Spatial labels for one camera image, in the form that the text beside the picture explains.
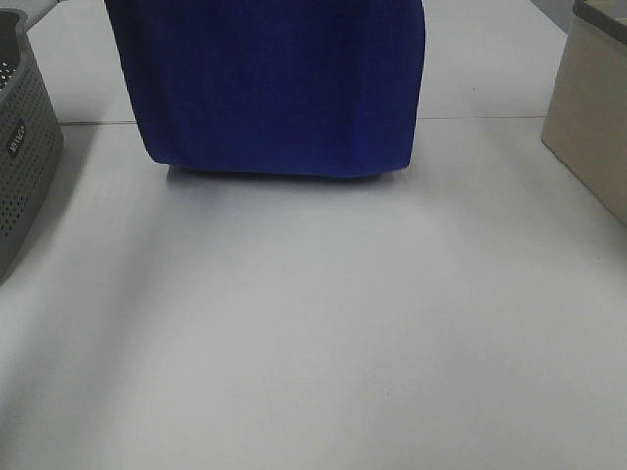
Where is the beige storage box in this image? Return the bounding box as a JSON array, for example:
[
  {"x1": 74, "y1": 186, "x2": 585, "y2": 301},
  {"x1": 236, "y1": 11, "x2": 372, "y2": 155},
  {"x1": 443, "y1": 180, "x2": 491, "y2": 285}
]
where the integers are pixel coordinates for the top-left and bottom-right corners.
[{"x1": 541, "y1": 1, "x2": 626, "y2": 223}]

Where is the blue towel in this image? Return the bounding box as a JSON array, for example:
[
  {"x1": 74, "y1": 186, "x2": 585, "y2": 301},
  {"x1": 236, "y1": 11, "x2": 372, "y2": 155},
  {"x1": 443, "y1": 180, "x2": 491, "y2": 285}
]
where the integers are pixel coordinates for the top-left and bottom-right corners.
[{"x1": 105, "y1": 1, "x2": 426, "y2": 178}]

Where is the grey perforated plastic basket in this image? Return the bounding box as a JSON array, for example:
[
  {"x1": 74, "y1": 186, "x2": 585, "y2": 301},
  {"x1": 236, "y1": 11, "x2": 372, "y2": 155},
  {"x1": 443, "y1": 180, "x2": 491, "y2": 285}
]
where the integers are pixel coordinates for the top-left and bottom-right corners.
[{"x1": 1, "y1": 1, "x2": 64, "y2": 277}]

